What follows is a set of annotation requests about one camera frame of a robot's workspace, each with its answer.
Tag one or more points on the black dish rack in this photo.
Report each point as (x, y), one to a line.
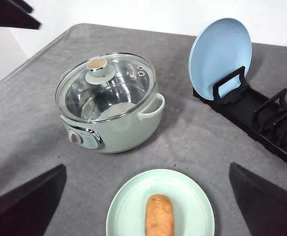
(260, 115)

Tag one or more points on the blue plate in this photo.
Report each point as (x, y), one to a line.
(218, 49)

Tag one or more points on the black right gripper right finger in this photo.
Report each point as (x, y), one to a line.
(264, 207)

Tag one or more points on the brown potato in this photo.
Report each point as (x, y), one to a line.
(159, 216)

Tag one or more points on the green plate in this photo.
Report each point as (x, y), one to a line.
(193, 207)

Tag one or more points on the green electric steamer pot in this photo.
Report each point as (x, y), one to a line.
(126, 133)

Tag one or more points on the grey table cloth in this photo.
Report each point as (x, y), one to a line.
(193, 139)

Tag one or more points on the glass lid with green knob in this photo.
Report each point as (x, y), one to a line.
(104, 87)

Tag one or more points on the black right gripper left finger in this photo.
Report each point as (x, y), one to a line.
(27, 209)

